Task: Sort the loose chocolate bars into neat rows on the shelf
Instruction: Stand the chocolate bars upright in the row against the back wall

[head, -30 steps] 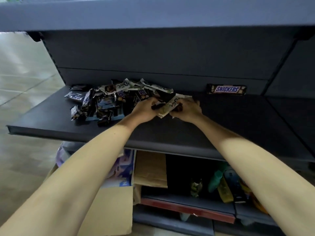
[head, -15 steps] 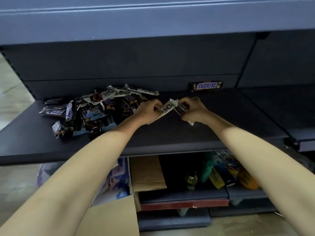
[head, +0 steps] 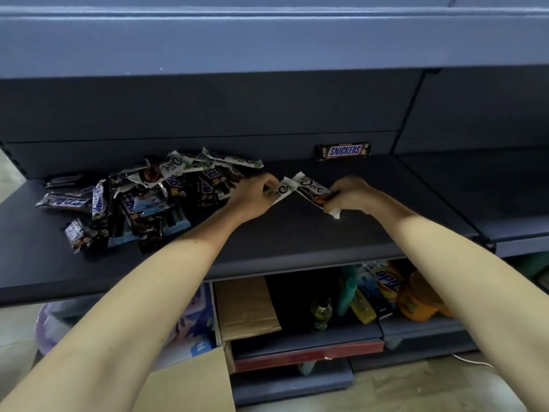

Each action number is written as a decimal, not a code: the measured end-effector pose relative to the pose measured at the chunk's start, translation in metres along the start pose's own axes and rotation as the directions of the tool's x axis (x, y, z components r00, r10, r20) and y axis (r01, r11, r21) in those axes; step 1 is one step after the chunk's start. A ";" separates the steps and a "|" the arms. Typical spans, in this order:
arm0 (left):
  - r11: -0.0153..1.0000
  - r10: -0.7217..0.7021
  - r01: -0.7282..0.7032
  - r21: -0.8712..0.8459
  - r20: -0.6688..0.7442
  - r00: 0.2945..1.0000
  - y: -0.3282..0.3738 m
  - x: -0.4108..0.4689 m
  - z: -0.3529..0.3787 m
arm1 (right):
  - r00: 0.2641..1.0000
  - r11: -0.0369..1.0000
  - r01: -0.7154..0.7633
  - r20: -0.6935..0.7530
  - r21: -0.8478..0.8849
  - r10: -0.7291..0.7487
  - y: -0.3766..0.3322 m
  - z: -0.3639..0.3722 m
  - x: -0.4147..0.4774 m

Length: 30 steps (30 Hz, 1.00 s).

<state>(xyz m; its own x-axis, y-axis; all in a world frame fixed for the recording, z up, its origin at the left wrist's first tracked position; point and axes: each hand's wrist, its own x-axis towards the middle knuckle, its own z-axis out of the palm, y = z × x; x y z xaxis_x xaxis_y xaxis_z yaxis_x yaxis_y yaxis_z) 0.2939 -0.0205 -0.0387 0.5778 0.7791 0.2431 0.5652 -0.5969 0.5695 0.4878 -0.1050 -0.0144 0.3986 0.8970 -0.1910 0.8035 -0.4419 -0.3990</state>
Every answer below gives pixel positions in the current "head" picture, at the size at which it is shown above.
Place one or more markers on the person's right hand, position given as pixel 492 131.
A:
pixel 364 197

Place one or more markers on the person's left hand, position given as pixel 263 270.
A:
pixel 251 199

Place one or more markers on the Snickers bar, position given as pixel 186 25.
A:
pixel 345 151

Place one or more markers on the Dove bar brown hazelnut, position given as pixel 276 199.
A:
pixel 311 188

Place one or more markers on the dark grey metal shelf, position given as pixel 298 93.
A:
pixel 300 235

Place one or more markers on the pile of mixed chocolate bars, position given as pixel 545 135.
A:
pixel 137 201

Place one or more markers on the person's left forearm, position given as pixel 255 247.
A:
pixel 128 321

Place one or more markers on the person's right forearm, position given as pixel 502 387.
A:
pixel 472 287

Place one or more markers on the orange blue detergent bag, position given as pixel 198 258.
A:
pixel 386 281

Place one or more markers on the teal plastic bottle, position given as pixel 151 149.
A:
pixel 346 296

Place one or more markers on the dark blue carton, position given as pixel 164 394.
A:
pixel 377 306

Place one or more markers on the yellow plastic bottle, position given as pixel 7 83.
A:
pixel 363 308

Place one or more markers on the orange plastic tub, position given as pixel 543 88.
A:
pixel 418 304

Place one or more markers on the blue printed package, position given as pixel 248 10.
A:
pixel 199 326

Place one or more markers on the cardboard box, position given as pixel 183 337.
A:
pixel 193 377

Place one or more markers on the purple plastic basin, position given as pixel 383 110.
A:
pixel 51 326

